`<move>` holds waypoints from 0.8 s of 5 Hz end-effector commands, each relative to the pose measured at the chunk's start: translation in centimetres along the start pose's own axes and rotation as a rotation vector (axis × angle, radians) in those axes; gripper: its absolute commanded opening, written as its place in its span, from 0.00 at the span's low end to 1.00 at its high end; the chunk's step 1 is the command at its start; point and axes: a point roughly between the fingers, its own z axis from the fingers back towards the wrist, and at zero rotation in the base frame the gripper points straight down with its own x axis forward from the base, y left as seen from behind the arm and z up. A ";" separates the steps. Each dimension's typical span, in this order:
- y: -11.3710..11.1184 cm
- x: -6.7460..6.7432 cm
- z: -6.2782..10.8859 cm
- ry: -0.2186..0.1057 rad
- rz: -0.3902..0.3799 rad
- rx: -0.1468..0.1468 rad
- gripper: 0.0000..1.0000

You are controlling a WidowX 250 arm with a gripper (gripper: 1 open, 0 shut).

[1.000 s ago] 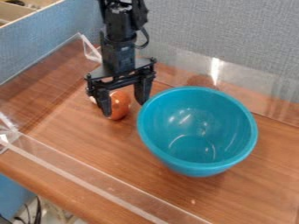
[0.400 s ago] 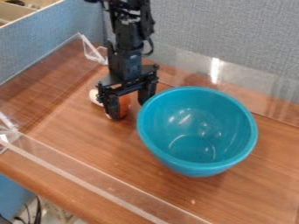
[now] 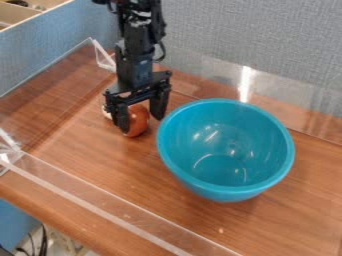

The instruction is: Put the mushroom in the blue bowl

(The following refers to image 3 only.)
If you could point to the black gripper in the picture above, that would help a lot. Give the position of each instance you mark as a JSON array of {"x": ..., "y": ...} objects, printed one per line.
[{"x": 140, "y": 83}]

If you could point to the brown cap toy mushroom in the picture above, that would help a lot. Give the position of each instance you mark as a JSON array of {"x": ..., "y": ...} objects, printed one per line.
[{"x": 140, "y": 120}]

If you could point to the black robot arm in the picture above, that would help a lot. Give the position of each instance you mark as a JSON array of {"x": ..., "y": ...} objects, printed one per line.
[{"x": 140, "y": 15}]

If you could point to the blue plastic bowl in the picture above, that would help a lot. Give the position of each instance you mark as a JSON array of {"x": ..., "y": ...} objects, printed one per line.
[{"x": 228, "y": 149}]

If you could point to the clear acrylic back barrier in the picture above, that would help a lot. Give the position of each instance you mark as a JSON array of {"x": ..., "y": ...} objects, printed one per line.
[{"x": 308, "y": 107}]

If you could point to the clear acrylic barrier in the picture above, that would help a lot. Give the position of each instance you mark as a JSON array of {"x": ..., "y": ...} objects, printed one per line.
[
  {"x": 37, "y": 184},
  {"x": 308, "y": 107}
]

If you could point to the wooden shelf box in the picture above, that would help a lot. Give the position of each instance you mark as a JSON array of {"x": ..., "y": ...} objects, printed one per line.
[{"x": 19, "y": 11}]

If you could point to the clear acrylic front barrier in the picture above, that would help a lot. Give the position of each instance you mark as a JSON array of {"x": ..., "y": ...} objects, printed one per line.
[{"x": 37, "y": 184}]

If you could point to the clear acrylic corner bracket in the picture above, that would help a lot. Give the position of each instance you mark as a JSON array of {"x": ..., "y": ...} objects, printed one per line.
[{"x": 105, "y": 59}]

